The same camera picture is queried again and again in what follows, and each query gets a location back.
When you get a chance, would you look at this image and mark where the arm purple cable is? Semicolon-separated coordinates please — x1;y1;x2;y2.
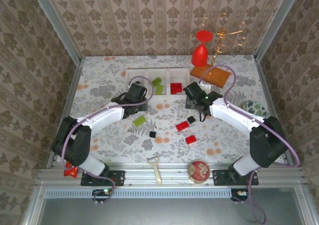
61;75;155;206
198;65;300;225

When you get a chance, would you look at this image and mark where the aluminium side rail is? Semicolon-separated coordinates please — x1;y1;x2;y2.
254;58;295;167
47;60;84;168

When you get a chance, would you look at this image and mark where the gold wire tree wooden base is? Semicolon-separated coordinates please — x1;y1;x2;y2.
190;12;250;89

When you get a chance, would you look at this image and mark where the grey metal panel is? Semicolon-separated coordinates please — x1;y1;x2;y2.
37;197;309;225

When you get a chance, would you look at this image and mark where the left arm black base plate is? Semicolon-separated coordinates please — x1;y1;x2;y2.
80;170;125;187

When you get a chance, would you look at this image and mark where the black connector board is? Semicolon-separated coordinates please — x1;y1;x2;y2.
230;189;250;202
92;189;112;203

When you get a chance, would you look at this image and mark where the white slotted cable duct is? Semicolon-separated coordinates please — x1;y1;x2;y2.
44;188;234;199

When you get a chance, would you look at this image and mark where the aluminium front rail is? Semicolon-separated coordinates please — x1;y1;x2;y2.
36;163;309;187

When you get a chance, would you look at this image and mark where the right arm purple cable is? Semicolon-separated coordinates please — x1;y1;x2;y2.
198;65;300;225

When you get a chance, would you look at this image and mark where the white plastic bin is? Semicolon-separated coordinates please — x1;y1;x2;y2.
168;68;192;98

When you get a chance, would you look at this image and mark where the red plastic goblet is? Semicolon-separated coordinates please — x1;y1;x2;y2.
191;29;214;68

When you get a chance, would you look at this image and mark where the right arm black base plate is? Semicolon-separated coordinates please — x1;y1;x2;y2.
212;169;259;186

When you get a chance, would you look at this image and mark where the red foil bag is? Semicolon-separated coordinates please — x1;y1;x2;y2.
63;166;78;179

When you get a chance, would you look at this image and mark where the floral patterned table cover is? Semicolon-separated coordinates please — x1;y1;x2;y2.
57;55;286;165

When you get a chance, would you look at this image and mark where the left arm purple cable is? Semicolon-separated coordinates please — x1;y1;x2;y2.
61;75;155;206

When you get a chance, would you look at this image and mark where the leaf patterned bowl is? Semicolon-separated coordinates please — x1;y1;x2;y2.
243;100;268;118

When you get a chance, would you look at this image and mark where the cream bottle opener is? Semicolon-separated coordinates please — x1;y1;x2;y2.
146;156;163;186

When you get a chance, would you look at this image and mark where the aluminium frame post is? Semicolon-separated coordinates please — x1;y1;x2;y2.
253;0;304;63
28;0;82;65

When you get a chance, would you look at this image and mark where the round red floral tin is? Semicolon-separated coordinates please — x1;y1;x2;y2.
188;159;211;185

